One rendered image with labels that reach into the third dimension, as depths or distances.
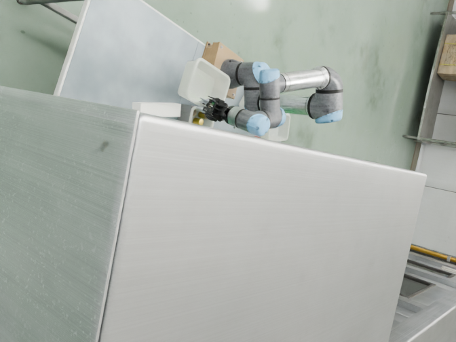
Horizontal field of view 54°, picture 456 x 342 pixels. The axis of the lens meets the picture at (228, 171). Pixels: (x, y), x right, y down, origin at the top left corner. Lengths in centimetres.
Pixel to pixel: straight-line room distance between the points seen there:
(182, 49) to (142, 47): 24
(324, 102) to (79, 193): 165
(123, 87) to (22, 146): 159
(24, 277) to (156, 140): 18
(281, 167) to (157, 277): 17
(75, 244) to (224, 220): 13
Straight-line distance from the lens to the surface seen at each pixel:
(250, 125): 157
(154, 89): 212
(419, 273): 194
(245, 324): 49
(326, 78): 189
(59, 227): 38
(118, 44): 200
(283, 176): 46
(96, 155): 34
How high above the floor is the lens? 237
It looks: 39 degrees down
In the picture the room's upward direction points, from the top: 105 degrees clockwise
